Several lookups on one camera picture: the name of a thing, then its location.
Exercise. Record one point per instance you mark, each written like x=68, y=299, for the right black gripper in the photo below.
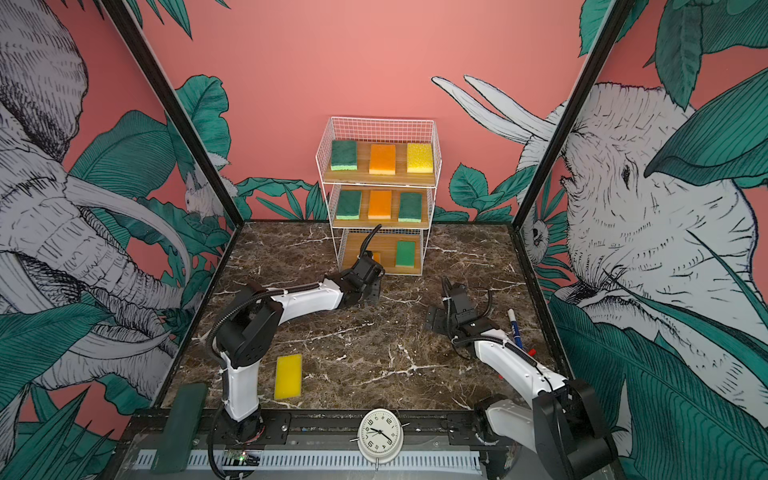
x=441, y=316

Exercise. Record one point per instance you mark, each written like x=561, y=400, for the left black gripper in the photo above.
x=375, y=294

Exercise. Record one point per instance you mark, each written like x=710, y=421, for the light green yellow sponge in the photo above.
x=405, y=256

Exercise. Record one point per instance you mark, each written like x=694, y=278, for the dark green sponge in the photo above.
x=349, y=205
x=410, y=207
x=344, y=155

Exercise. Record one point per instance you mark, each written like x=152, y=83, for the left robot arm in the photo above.
x=244, y=332

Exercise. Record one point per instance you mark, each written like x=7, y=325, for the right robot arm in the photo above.
x=528, y=384

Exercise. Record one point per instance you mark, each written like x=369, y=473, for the blue capped marker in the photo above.
x=516, y=336

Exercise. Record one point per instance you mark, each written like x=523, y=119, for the white analog clock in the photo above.
x=380, y=436

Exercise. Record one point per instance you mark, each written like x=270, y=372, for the white wire wooden shelf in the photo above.
x=380, y=177

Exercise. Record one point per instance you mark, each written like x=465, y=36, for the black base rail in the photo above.
x=498, y=440

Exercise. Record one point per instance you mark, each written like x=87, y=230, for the white slotted cable duct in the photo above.
x=460, y=462

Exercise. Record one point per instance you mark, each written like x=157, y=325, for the black frame post right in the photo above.
x=609, y=31

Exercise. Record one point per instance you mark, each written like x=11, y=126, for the black frame post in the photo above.
x=609, y=31
x=123, y=20

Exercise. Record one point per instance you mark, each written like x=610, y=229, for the black frame post left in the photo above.
x=123, y=20

